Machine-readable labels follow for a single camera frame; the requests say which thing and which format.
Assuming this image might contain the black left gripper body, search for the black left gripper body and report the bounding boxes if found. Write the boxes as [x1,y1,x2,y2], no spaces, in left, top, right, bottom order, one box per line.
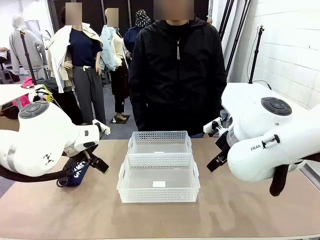
[63,143,101,166]

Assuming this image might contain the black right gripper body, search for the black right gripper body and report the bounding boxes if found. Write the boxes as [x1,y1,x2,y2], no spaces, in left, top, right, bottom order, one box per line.
[214,136,231,158]

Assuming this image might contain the navy Campus pencil pouch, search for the navy Campus pencil pouch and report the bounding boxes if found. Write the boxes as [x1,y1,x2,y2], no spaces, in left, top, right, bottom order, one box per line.
[56,159,91,188]

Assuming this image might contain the large white plastic basket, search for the large white plastic basket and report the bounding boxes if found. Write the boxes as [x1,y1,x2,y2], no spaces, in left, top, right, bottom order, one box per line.
[116,152,201,204]

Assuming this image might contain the small white plastic basket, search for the small white plastic basket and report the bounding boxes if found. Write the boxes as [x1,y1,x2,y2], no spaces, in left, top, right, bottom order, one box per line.
[126,130,193,156]

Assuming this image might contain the person in black jacket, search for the person in black jacket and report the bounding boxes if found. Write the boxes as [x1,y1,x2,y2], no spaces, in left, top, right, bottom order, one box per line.
[127,16,228,139]

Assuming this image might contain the pink cloth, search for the pink cloth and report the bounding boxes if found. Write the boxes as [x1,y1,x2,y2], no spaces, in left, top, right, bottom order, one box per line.
[12,77,35,108]

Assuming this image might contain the white table with metal legs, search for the white table with metal legs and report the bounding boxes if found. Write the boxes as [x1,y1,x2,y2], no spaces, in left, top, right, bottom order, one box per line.
[0,83,45,107]

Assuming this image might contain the black tripod stand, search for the black tripod stand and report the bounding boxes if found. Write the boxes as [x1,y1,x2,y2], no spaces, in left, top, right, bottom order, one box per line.
[247,24,266,85]

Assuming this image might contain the mannequin with navy shirt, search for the mannequin with navy shirt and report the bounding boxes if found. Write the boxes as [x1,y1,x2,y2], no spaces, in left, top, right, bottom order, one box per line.
[47,2,108,126]

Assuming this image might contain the mannequin with light blue jacket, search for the mannequin with light blue jacket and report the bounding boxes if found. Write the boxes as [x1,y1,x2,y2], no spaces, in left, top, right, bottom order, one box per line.
[99,7,131,124]

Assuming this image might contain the black light stand pole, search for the black light stand pole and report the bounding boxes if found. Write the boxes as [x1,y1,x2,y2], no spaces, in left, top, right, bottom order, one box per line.
[19,29,38,86]

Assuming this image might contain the black leaning poles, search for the black leaning poles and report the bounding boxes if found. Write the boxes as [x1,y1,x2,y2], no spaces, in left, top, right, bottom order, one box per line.
[218,0,252,77]

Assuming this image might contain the mannequin in grey hoodie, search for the mannequin in grey hoodie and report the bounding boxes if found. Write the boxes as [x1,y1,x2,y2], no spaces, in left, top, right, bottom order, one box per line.
[9,14,48,77]

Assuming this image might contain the mannequin with patterned hood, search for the mannequin with patterned hood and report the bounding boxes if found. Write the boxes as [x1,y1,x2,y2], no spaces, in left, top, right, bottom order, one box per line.
[123,9,152,55]

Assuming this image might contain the black left arm cable sleeve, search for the black left arm cable sleeve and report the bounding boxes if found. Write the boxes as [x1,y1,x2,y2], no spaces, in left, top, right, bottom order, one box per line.
[0,149,92,184]

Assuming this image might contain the black arm cable sleeve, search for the black arm cable sleeve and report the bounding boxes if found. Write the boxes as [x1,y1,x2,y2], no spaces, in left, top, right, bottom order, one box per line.
[0,149,92,184]
[269,151,320,197]

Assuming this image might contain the black right arm cable sleeve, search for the black right arm cable sleeve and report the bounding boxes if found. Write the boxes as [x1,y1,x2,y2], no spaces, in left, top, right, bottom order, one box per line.
[269,151,320,197]

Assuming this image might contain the yellow-green frame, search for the yellow-green frame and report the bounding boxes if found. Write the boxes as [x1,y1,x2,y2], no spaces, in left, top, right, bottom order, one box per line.
[41,84,63,109]

